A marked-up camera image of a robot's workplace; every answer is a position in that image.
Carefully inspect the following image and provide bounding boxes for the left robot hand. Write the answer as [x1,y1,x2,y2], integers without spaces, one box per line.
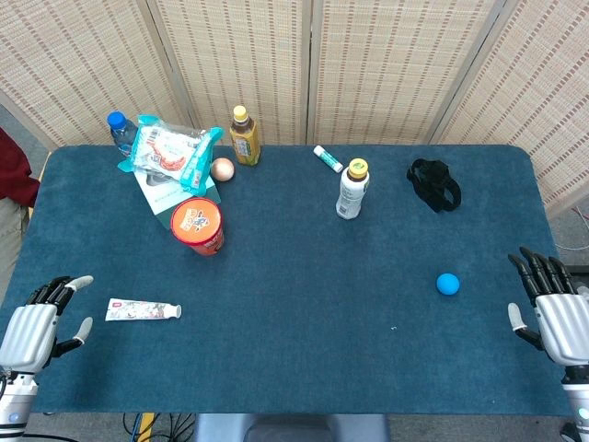
[0,274,95,375]

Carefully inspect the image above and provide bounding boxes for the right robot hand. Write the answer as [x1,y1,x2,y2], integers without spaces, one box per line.
[507,246,589,368]

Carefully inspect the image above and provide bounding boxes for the white toothpaste tube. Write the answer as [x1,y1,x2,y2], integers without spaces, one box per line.
[104,297,183,322]

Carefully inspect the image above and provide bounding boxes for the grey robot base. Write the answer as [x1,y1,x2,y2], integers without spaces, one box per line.
[191,413,392,442]

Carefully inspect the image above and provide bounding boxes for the green white paper box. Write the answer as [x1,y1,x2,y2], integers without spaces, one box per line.
[133,168,222,230]

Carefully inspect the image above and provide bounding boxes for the red canister with orange lid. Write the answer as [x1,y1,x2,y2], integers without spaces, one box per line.
[169,196,225,258]

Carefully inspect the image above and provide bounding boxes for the blue-capped water bottle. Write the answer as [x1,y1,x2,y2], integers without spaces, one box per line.
[106,110,139,158]

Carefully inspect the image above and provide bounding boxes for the blue ball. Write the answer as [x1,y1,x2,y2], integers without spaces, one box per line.
[435,272,461,297]

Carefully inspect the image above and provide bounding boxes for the red cloth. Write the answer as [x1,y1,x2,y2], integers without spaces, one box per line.
[0,126,41,209]

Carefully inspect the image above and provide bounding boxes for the teal white snack bag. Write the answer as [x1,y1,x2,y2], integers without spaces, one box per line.
[116,113,225,196]

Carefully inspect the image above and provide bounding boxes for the white milk tea bottle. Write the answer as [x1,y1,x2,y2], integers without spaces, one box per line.
[335,157,371,221]

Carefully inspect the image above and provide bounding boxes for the brown egg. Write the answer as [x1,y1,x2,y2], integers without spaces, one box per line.
[210,157,237,183]

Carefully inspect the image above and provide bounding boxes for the blue table mat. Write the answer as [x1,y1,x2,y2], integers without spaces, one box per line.
[0,144,574,418]

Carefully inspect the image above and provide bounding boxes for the yellow tea bottle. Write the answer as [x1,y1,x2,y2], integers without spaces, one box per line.
[228,105,261,168]

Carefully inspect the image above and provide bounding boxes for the small white green tube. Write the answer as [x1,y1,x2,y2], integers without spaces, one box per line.
[313,145,344,174]

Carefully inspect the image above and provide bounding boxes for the woven folding screen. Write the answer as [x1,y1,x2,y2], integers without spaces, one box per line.
[0,0,589,220]

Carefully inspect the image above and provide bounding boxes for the white floor cable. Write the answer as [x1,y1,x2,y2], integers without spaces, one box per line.
[554,206,589,252]

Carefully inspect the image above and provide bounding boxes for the black floor cables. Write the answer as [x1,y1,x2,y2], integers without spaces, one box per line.
[121,412,197,442]

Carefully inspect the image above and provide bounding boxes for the black strap bundle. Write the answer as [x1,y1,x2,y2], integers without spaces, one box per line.
[405,157,463,214]

